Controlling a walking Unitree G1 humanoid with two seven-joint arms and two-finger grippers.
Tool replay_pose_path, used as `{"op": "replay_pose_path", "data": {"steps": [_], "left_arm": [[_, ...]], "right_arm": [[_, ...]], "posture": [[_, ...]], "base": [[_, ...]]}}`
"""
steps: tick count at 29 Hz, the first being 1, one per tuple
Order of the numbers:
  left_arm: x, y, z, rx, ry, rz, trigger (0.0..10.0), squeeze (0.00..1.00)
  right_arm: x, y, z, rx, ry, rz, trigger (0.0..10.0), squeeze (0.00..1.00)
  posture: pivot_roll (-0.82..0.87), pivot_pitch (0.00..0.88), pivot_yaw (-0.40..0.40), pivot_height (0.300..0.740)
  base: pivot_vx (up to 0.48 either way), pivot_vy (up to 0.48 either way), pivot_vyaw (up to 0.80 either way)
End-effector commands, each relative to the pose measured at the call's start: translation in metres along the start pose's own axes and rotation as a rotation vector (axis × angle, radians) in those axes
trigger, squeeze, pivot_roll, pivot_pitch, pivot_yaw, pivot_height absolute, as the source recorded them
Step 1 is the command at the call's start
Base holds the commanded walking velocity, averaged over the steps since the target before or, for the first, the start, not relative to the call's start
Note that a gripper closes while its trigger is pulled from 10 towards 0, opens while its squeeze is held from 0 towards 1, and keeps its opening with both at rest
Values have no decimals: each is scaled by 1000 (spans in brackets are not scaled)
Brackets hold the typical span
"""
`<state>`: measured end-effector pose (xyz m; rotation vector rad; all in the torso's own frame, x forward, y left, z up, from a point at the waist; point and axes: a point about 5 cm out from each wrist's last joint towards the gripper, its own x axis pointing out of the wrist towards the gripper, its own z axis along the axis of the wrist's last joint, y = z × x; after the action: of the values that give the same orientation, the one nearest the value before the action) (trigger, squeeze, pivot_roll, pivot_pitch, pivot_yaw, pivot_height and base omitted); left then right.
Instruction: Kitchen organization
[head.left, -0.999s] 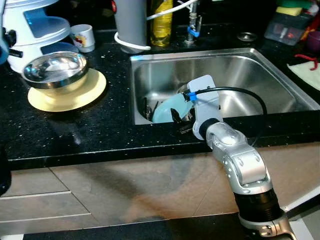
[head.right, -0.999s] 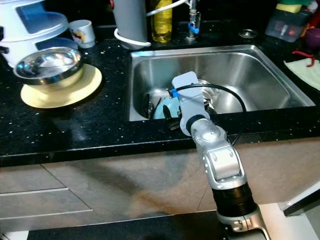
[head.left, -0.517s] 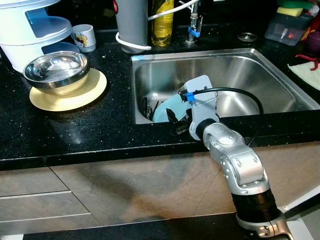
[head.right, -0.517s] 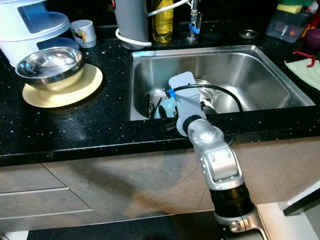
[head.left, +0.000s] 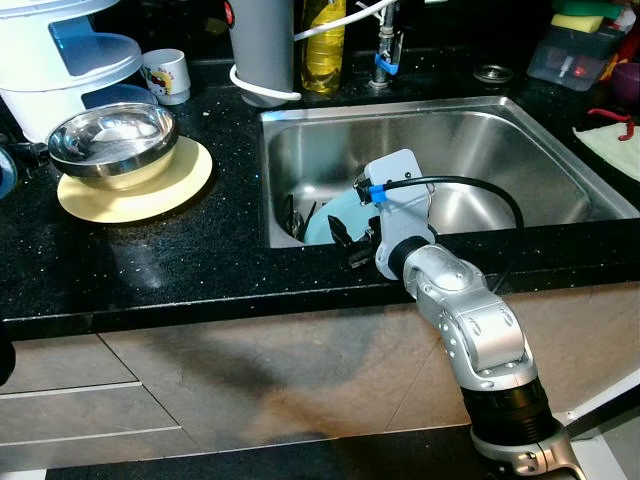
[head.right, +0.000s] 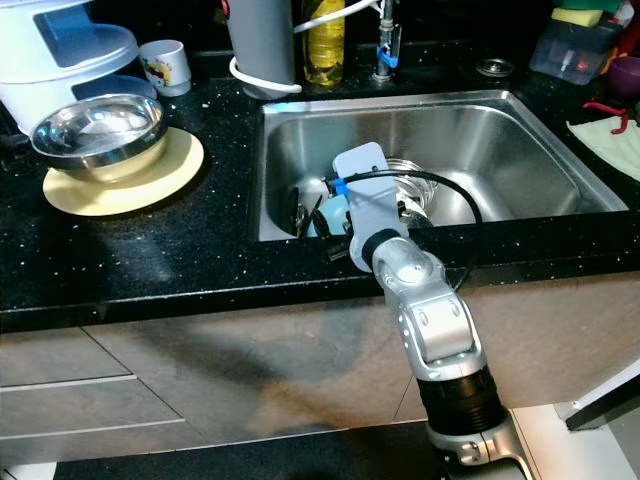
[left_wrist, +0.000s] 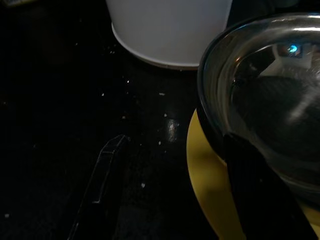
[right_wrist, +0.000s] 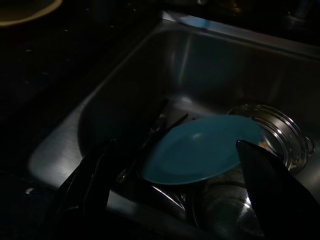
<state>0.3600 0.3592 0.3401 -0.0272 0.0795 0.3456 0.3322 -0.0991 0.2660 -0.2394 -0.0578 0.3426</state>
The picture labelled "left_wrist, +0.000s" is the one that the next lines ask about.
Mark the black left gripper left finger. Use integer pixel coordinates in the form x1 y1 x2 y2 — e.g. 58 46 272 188
66 134 130 240

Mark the white and blue kitchen appliance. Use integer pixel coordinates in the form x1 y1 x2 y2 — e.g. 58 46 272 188
104 0 234 71

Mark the stainless steel bowl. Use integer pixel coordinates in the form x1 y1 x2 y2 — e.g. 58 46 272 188
196 12 320 209

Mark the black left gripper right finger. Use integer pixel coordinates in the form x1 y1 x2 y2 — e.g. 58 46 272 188
222 131 319 240

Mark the yellow plate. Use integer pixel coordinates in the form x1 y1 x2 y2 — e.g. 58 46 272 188
185 106 320 240

